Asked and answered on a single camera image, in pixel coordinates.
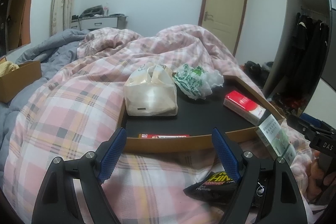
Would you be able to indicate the red white tissue pack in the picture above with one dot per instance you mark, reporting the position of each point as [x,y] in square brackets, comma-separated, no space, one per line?
[245,107]

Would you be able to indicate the black device on desk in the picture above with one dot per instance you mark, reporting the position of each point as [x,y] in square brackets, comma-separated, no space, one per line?
[92,11]

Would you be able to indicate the white grey desk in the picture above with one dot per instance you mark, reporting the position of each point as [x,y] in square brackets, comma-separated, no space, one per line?
[93,23]

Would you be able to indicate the small brown cardboard box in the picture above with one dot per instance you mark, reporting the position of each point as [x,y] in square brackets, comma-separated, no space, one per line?
[13,82]

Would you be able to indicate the grey white sliding wardrobe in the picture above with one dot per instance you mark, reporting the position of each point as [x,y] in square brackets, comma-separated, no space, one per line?
[316,9]

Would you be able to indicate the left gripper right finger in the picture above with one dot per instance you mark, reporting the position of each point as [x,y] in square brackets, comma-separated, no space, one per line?
[282,201]

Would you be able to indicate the grey blanket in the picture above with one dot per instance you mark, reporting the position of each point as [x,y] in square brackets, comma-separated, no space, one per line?
[54,53]

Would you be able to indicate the person's right hand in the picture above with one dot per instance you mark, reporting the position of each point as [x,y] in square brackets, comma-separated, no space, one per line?
[321,186]

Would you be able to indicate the white facial tissue pack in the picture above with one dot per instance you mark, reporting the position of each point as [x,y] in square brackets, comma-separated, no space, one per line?
[150,91]

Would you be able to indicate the brown cardboard tray box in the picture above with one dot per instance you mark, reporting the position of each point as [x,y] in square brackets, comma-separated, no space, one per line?
[191,128]

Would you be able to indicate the pink plaid duvet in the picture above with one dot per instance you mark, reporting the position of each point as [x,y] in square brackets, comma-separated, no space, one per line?
[78,108]

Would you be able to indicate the green white crumpled plastic bag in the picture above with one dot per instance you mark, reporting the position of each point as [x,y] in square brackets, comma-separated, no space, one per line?
[196,83]

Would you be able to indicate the beige door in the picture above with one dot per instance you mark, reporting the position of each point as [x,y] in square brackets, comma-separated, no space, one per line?
[224,19]

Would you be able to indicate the black hanging coats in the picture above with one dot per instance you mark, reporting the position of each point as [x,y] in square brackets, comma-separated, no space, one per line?
[306,58]

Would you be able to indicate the silver cigarette carton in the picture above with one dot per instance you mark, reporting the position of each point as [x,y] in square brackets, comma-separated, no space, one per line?
[276,140]

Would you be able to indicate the black yellow wipes packet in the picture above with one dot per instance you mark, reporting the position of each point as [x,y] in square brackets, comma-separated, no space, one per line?
[217,188]

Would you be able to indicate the black bag on floor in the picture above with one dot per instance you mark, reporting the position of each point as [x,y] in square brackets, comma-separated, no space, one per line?
[256,72]

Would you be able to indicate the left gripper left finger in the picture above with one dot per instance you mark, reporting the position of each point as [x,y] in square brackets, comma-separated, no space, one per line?
[56,200]

